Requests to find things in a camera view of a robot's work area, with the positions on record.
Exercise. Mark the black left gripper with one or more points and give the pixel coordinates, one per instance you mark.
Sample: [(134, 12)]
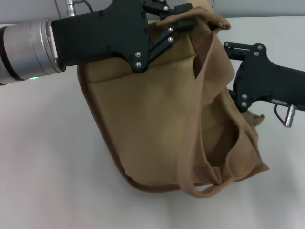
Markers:
[(102, 40)]

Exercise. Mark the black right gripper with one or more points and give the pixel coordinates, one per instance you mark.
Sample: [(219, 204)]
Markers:
[(264, 81)]

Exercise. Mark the khaki canvas food bag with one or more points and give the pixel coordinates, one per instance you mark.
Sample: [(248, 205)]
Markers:
[(155, 124)]

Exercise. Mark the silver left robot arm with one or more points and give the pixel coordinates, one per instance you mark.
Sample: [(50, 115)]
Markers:
[(26, 52)]

